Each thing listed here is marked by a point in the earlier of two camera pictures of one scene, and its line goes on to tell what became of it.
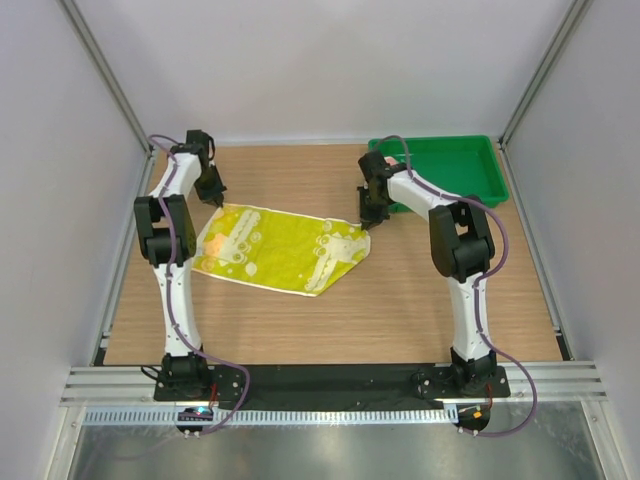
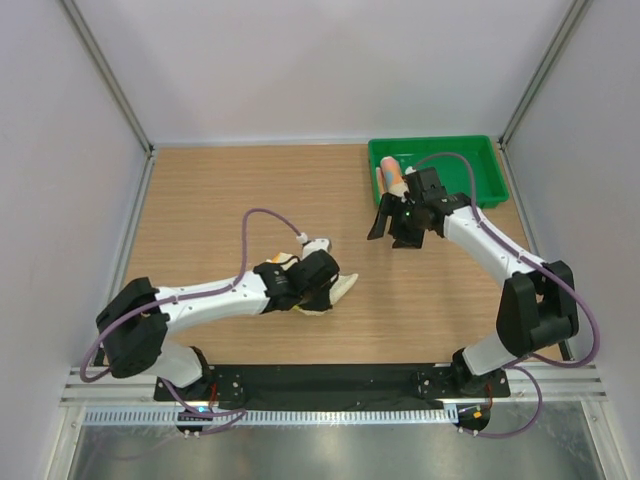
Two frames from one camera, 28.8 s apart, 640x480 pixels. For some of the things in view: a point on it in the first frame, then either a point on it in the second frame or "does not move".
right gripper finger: x=365 y=206 to x=388 y=205
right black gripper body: x=379 y=206 to x=406 y=216
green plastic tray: x=468 y=165 does not move
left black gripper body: x=210 y=183 to x=316 y=299
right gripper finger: x=380 y=221 to x=408 y=240
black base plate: x=329 y=382 does not move
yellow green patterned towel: x=279 y=248 to x=338 y=284
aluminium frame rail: x=571 y=382 does not move
